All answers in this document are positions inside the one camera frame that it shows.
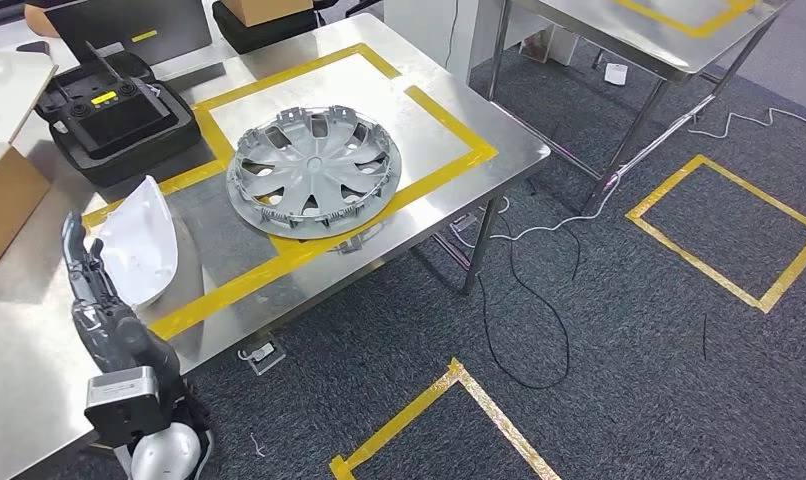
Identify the white printed carton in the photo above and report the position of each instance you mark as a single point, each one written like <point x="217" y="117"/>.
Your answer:
<point x="549" y="46"/>

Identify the closed brown cardboard box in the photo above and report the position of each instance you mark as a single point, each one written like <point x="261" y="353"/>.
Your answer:
<point x="264" y="10"/>

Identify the white round object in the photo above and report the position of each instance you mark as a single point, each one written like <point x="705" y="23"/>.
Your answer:
<point x="141" y="252"/>

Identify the floor socket plate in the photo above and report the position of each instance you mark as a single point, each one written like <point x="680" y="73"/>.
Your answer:
<point x="262" y="356"/>

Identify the white foam box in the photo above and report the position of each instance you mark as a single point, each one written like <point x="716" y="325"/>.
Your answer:
<point x="5" y="93"/>

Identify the open brown cardboard box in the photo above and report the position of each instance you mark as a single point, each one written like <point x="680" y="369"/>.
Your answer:
<point x="9" y="212"/>

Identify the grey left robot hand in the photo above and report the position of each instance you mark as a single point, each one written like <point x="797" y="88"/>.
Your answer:
<point x="111" y="331"/>

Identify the white cabinet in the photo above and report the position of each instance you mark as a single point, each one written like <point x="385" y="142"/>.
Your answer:
<point x="429" y="33"/>

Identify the black remote controller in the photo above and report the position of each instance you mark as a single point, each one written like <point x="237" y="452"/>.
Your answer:
<point x="118" y="119"/>

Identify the black foam case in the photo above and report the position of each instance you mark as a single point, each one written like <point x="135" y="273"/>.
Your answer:
<point x="144" y="156"/>

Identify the yellow workbench tape frame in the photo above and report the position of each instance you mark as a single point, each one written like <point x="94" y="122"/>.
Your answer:
<point x="443" y="166"/>

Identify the yellow floor tape square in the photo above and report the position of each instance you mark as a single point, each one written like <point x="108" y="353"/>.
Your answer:
<point x="403" y="414"/>
<point x="721" y="272"/>

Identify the small white box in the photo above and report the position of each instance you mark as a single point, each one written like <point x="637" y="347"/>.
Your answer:
<point x="616" y="74"/>

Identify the grey plastic wheel cover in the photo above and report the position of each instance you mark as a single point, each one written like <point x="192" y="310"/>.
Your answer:
<point x="317" y="166"/>

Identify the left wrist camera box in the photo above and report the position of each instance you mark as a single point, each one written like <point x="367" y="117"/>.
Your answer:
<point x="125" y="407"/>

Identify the black padded case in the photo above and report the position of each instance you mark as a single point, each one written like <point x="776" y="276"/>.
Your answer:
<point x="264" y="36"/>

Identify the black phone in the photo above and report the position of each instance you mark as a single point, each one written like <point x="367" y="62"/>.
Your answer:
<point x="33" y="47"/>

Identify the metal table frame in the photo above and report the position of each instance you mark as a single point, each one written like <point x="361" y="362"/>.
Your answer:
<point x="641" y="46"/>

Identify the dark grey flat case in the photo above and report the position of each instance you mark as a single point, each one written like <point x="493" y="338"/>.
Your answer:
<point x="151" y="23"/>

